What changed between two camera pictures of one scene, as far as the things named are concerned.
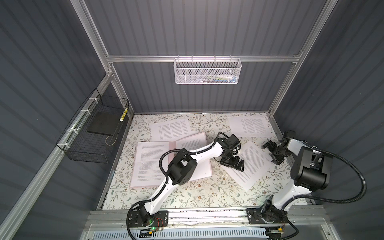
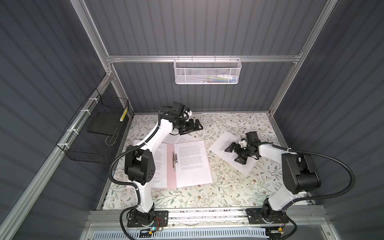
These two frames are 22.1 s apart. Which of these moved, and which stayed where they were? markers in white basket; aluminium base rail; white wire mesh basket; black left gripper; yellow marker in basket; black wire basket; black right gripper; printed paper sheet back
Moved: printed paper sheet back; black right gripper; black left gripper
Stayed: markers in white basket; white wire mesh basket; aluminium base rail; black wire basket; yellow marker in basket
